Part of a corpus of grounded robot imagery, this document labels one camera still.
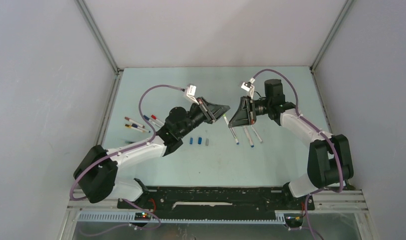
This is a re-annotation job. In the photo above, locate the yellow black marker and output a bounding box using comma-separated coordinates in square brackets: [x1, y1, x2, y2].
[125, 124, 151, 133]

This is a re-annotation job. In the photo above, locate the green cap marker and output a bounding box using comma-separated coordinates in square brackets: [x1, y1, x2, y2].
[223, 114, 231, 128]

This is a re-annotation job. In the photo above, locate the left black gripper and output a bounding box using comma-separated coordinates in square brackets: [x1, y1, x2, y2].
[178, 97, 229, 138]

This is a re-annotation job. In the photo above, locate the red cap marker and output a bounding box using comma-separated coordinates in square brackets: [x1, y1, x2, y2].
[151, 114, 164, 126]

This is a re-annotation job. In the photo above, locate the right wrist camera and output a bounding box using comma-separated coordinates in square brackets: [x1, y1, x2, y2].
[240, 77, 255, 99]

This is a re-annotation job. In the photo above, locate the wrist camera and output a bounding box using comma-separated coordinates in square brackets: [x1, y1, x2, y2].
[240, 77, 255, 99]
[183, 84, 199, 105]

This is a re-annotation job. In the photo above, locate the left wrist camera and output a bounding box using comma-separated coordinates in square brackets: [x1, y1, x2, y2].
[183, 84, 199, 105]

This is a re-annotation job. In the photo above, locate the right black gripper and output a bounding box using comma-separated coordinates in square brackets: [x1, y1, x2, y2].
[228, 96, 271, 128]

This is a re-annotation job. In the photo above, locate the brown cap marker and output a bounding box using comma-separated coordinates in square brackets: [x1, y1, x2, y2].
[124, 116, 145, 129]

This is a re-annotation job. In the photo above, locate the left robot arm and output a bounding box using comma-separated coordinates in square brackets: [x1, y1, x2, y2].
[73, 97, 230, 208]

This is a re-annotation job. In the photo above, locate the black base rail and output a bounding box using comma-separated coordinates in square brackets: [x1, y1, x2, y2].
[134, 186, 314, 222]

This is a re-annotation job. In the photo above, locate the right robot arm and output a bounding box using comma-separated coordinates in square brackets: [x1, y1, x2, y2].
[228, 78, 354, 209]

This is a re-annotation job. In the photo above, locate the dark blue cap marker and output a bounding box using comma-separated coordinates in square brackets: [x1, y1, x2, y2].
[144, 115, 162, 128]

